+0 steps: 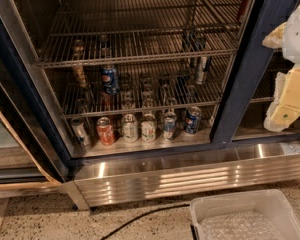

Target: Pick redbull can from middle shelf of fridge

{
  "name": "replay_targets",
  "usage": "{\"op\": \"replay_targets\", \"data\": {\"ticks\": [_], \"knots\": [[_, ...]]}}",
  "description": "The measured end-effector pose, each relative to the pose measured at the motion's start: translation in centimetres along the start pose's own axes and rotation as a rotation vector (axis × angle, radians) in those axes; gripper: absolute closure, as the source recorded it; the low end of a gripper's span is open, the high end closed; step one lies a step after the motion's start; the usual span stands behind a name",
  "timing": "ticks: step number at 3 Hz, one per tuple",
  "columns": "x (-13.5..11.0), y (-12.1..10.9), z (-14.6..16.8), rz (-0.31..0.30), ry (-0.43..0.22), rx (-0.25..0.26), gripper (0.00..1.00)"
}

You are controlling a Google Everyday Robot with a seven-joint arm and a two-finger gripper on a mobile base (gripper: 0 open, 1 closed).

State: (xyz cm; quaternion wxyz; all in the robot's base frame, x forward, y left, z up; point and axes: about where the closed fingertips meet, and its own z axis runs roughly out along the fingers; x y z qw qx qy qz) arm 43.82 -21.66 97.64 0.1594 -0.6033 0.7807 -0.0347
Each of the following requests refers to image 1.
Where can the top wire fridge shelf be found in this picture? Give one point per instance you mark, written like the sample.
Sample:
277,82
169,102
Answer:
96,32

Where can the silver can bottom left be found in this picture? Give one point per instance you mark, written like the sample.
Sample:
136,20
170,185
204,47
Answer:
80,132

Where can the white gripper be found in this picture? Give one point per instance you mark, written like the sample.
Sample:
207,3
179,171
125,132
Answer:
299,39

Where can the green white can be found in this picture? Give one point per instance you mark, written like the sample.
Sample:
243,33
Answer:
129,128
148,128

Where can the tan patterned slim can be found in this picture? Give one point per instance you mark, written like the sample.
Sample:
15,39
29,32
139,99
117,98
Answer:
80,76

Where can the wire fridge shelf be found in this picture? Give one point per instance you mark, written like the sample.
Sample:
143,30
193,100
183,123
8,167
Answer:
169,84
96,32

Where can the clear plastic bin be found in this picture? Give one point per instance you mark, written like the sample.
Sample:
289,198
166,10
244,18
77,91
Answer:
249,215

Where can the silver blue redbull can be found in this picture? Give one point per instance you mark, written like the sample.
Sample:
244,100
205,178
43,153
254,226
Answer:
202,68

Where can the middle wire fridge shelf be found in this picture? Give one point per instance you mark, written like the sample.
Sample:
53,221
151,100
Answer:
169,84

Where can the red coca-cola can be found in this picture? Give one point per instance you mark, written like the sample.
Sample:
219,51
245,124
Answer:
105,131

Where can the stainless steel display fridge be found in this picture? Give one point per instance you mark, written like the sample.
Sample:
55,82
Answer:
231,148

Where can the blue pepsi can middle shelf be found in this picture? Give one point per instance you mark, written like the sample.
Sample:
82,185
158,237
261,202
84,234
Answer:
110,80

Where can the right compartment wire shelf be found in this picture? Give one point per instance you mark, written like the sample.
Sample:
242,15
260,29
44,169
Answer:
266,87

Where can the green white can right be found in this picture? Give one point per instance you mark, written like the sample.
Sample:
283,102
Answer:
148,128

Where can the open glass fridge door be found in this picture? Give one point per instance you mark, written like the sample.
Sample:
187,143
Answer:
28,162

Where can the blue pepsi can bottom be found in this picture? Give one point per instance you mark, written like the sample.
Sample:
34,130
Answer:
192,120

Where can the green white can left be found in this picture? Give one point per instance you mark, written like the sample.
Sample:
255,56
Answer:
129,128

